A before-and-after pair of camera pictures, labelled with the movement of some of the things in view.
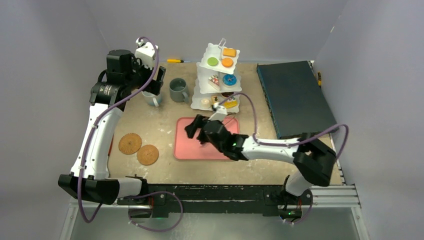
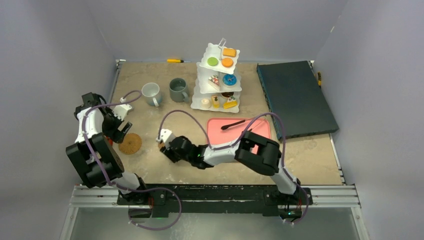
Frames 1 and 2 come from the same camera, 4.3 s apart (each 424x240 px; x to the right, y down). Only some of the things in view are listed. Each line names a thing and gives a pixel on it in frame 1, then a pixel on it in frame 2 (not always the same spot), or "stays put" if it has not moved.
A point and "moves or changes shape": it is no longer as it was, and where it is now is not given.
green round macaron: (212, 61) stays put
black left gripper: (153, 85) to (114, 134)
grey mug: (178, 90) stays put
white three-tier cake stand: (216, 85) stays put
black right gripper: (203, 129) to (166, 149)
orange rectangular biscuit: (228, 52) stays put
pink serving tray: (186, 148) moves or changes shape
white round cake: (205, 103) stays put
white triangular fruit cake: (214, 82) stays put
